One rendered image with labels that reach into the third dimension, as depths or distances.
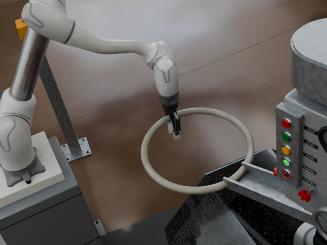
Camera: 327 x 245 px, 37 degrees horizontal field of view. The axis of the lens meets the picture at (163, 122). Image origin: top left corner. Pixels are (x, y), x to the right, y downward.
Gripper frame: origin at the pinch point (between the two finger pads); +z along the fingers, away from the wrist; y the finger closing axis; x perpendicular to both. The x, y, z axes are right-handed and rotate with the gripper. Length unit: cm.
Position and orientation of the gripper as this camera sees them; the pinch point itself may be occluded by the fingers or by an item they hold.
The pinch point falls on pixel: (173, 131)
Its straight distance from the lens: 233.3
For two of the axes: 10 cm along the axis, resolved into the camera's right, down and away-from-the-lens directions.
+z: 1.1, 7.0, 7.0
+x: 8.8, -3.9, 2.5
